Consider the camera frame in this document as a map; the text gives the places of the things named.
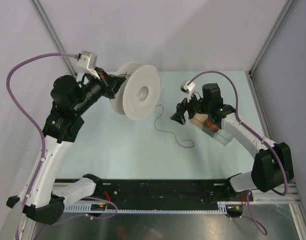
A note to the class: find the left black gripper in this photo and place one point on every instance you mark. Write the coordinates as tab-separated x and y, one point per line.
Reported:
112	83

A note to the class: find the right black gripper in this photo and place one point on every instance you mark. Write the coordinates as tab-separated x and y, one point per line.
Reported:
179	116

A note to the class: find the white perforated cable spool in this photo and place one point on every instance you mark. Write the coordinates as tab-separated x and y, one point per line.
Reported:
139	93

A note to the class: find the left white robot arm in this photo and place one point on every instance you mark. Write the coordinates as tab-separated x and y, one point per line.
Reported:
71	99

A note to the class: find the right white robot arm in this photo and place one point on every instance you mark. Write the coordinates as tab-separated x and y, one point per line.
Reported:
272	165

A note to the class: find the smoky grey plastic bin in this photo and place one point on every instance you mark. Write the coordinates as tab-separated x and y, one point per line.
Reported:
209	128

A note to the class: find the clear plastic bin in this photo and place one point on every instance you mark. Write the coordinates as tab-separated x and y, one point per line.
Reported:
223	137

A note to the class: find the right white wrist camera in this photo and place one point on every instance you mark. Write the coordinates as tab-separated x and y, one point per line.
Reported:
188	88

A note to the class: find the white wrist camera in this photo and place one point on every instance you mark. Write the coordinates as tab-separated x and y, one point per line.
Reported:
188	88
87	63

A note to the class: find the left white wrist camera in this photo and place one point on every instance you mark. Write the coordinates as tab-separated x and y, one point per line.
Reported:
87	63

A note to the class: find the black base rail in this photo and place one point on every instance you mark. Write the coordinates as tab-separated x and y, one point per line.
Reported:
163	194

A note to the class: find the white slotted cable duct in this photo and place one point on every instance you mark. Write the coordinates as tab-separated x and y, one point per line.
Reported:
86	208

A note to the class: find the left aluminium corner post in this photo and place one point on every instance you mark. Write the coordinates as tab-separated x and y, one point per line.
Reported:
48	26

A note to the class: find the aluminium corner post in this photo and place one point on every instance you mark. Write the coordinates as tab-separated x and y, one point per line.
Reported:
48	26
277	26

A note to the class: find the right aluminium corner post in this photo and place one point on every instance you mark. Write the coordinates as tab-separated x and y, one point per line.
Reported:
277	26

